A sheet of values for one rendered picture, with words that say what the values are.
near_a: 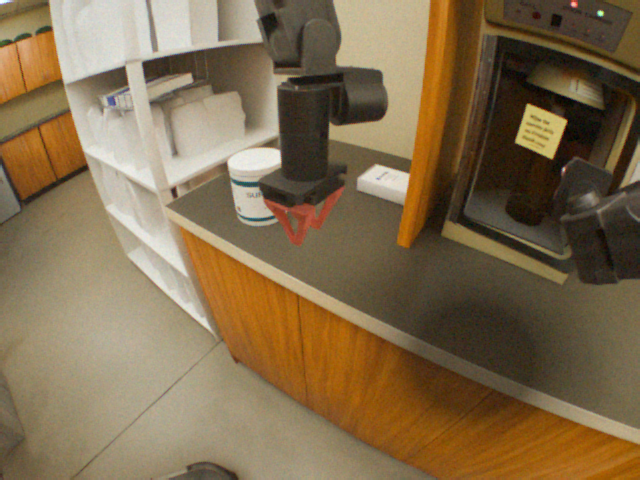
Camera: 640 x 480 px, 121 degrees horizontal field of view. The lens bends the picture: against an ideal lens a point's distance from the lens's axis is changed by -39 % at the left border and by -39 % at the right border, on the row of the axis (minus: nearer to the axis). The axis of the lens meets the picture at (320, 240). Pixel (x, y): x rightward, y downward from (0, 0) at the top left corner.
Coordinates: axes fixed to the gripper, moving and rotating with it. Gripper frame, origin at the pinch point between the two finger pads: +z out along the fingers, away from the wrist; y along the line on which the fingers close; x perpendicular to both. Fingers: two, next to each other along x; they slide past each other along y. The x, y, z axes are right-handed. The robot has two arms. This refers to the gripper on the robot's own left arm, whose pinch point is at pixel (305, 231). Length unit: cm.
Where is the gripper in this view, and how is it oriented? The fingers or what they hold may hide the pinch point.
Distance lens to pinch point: 40.8
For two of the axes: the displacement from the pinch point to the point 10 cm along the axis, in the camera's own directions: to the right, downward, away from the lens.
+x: -8.2, -3.6, 4.4
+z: -0.1, 7.8, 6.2
